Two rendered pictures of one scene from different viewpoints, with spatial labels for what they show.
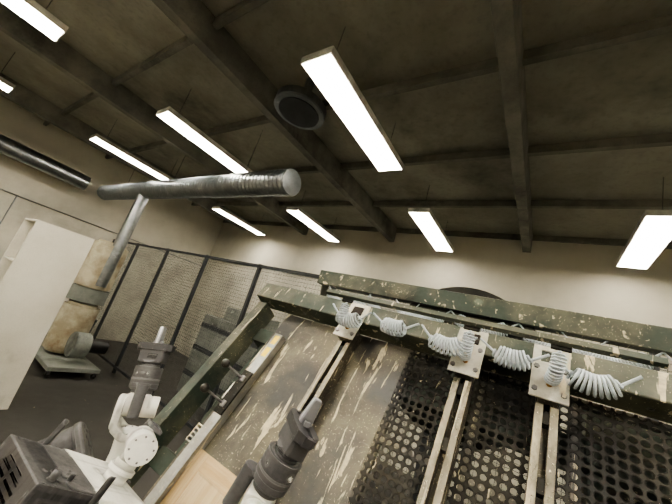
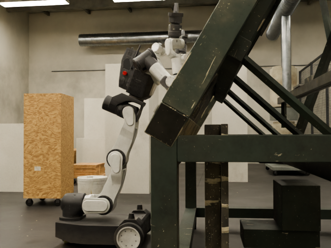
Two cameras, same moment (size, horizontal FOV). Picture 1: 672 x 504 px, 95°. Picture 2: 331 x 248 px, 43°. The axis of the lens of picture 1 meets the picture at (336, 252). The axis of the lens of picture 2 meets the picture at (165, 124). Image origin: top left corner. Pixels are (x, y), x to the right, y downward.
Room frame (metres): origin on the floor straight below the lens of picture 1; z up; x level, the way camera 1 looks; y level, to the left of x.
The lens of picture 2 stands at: (-0.60, -2.37, 0.79)
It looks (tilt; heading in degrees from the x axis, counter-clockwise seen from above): 1 degrees up; 61
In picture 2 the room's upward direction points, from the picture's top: straight up
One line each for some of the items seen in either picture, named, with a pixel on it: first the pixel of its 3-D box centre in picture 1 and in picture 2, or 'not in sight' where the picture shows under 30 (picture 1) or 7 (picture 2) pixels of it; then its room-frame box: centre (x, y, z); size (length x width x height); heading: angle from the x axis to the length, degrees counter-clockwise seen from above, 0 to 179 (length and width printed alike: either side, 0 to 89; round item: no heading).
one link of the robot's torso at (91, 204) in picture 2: not in sight; (99, 203); (0.51, 0.59, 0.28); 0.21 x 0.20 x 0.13; 145
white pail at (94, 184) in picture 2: not in sight; (92, 190); (0.84, 1.65, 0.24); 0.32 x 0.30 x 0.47; 53
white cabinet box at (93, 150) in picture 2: not in sight; (104, 157); (2.26, 5.01, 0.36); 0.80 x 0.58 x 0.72; 53
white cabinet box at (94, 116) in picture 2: not in sight; (105, 119); (2.30, 5.02, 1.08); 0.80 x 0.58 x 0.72; 53
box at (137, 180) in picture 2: not in sight; (133, 128); (2.00, 3.15, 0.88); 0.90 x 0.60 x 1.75; 53
